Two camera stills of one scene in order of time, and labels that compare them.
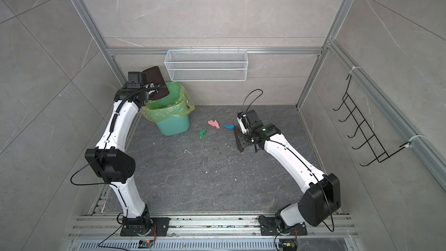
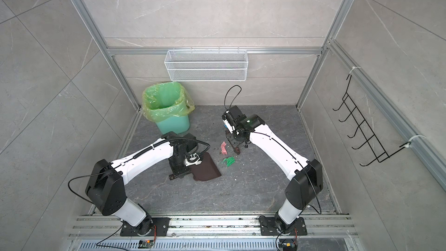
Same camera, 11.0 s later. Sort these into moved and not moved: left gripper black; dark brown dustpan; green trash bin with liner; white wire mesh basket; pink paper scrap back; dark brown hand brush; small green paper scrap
Moved: left gripper black; small green paper scrap; dark brown dustpan; pink paper scrap back; dark brown hand brush
Not moved: green trash bin with liner; white wire mesh basket
